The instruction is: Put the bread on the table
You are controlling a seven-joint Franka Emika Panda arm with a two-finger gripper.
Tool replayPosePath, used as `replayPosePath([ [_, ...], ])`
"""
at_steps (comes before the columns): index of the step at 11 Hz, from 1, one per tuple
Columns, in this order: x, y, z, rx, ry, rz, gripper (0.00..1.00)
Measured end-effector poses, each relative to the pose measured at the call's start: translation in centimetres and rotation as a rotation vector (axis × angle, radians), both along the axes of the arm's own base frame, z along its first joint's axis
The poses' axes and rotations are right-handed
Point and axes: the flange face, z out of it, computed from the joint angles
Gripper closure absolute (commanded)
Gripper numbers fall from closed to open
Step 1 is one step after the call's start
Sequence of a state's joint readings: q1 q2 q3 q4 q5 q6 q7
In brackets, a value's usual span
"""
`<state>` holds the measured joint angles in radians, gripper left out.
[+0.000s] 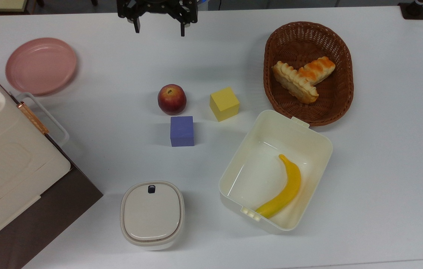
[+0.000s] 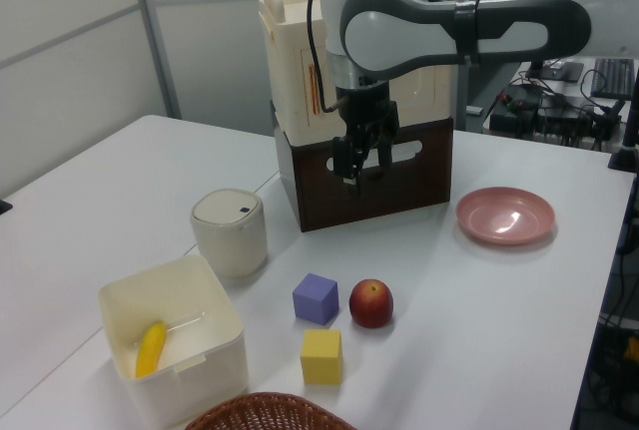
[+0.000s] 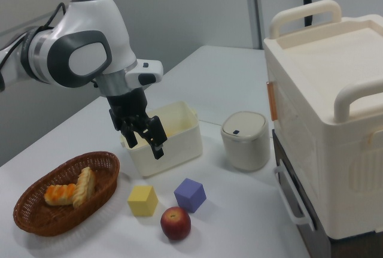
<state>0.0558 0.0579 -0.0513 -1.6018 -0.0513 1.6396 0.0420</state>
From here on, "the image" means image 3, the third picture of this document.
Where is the red apple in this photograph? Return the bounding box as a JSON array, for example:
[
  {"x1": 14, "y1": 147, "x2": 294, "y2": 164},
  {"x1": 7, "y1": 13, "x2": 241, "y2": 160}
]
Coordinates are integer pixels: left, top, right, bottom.
[{"x1": 160, "y1": 206, "x2": 192, "y2": 240}]

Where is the small cream lidded trash can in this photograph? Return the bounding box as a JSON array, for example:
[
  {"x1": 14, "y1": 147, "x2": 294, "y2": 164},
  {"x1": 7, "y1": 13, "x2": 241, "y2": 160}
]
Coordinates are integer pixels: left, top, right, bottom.
[{"x1": 220, "y1": 110, "x2": 269, "y2": 172}]

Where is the cream rectangular plastic bin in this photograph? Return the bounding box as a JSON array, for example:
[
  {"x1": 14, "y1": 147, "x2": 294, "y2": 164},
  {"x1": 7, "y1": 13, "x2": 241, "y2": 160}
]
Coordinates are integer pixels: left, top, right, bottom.
[{"x1": 120, "y1": 101, "x2": 203, "y2": 178}]

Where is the pale ridged bread piece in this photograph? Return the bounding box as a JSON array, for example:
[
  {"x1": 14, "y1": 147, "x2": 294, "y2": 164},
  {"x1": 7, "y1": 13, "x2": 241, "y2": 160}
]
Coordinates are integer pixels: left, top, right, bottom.
[{"x1": 72, "y1": 166, "x2": 97, "y2": 210}]

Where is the yellow cube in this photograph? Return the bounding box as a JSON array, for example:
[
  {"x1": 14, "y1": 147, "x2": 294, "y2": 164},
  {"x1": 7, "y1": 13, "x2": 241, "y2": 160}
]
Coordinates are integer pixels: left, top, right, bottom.
[{"x1": 127, "y1": 184, "x2": 159, "y2": 217}]

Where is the brown wicker basket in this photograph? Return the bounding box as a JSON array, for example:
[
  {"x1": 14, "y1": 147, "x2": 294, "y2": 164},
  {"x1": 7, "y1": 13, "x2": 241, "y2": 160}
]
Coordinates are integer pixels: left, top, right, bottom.
[{"x1": 13, "y1": 150, "x2": 121, "y2": 237}]

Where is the purple cube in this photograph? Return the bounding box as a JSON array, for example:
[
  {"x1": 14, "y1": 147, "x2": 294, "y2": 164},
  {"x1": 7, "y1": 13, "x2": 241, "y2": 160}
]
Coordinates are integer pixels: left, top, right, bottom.
[{"x1": 174, "y1": 177, "x2": 208, "y2": 213}]

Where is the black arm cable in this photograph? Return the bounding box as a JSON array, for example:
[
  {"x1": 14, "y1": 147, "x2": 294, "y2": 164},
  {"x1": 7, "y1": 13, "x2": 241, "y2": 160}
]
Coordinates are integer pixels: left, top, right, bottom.
[{"x1": 0, "y1": 2, "x2": 67, "y2": 92}]

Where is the orange-topped bread piece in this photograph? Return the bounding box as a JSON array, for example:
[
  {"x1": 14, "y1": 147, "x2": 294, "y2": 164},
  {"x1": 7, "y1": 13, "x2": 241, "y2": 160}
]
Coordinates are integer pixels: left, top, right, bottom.
[{"x1": 44, "y1": 183, "x2": 77, "y2": 207}]

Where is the dark oven with white handle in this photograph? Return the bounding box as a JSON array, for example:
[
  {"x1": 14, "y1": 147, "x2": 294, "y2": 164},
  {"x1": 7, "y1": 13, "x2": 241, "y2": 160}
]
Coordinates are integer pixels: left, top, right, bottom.
[{"x1": 271, "y1": 129, "x2": 333, "y2": 258}]

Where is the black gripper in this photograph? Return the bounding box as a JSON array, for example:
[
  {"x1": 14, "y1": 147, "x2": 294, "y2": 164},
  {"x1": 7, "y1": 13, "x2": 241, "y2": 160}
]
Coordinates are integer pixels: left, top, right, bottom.
[{"x1": 106, "y1": 86, "x2": 167, "y2": 160}]

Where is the large cream cooler box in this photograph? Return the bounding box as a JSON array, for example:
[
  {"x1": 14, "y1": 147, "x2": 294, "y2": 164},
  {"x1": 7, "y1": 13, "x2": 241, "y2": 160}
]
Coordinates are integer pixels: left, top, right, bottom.
[{"x1": 263, "y1": 0, "x2": 383, "y2": 241}]

